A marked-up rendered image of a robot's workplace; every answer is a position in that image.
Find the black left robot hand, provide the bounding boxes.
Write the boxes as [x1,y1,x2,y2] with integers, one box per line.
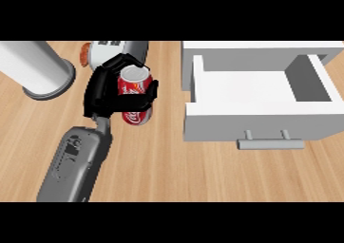
[83,53,160,120]

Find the red soda can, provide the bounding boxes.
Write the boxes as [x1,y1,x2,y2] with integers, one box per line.
[117,65,155,126]

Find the white open drawer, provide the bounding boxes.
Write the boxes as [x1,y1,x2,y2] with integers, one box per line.
[183,53,344,142]

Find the orange round object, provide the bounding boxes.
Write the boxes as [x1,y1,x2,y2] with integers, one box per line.
[80,42,93,66]

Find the white paper towel roll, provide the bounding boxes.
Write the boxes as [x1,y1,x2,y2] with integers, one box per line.
[0,41,79,102]

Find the white cabinet body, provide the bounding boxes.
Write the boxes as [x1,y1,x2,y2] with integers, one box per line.
[180,41,344,92]

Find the grey drawer handle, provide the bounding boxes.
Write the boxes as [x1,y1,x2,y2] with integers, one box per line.
[236,129,306,151]

